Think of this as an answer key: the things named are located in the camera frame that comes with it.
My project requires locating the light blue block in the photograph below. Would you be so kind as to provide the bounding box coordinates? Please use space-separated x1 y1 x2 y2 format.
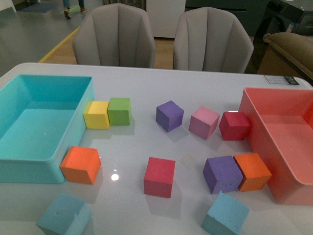
36 193 92 235
201 192 249 235

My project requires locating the rear purple foam block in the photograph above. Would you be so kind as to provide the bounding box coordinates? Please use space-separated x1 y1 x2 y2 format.
156 100 184 132

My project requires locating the purple foam block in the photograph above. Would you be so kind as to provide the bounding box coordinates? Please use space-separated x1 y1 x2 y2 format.
203 156 243 194
156 100 184 132

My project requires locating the green foam block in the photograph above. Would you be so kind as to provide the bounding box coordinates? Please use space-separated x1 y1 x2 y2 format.
108 97 131 126

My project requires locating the pink foam block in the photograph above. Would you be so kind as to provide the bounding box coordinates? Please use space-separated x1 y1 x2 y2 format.
189 106 220 140

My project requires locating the yellow foam block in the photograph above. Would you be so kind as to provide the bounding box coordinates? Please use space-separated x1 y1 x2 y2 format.
83 101 110 129

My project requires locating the front red foam block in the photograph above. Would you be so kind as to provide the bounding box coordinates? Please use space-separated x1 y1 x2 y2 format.
144 157 176 198

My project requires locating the rear dark red block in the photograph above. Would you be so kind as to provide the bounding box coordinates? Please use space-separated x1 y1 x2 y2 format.
219 112 251 141

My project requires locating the front purple foam block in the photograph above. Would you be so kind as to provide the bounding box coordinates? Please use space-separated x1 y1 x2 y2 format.
203 156 243 194

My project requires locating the left orange foam block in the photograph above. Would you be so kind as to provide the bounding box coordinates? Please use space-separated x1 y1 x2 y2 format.
60 146 101 185

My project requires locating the orange foam block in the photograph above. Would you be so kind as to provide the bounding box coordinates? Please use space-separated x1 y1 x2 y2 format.
233 153 272 192
60 146 101 185

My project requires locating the left grey upholstered chair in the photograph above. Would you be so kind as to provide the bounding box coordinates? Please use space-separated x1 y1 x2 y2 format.
73 3 156 68

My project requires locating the grey upholstered chair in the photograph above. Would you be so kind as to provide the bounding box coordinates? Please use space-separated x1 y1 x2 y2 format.
73 3 156 68
173 7 254 73

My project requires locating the right grey upholstered chair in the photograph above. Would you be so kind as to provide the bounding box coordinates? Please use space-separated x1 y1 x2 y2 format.
173 7 254 73

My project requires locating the white drawer cabinet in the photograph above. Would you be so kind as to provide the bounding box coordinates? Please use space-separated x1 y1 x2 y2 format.
146 0 185 38

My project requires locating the turquoise plastic bin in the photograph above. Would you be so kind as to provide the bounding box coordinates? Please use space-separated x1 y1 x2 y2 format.
0 74 94 184

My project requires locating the right orange foam block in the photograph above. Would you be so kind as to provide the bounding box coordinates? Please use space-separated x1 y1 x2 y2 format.
233 153 272 192

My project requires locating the salmon pink plastic bin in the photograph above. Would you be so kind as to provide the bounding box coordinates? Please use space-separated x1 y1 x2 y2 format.
239 88 313 206

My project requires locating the walking person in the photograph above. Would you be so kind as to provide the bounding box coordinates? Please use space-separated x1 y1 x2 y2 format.
62 0 88 20

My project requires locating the brown sofa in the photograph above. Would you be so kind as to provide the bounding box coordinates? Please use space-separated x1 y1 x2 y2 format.
257 32 313 84

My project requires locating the dark cabinet appliance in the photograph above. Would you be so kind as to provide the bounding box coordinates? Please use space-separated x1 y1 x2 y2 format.
251 0 313 70

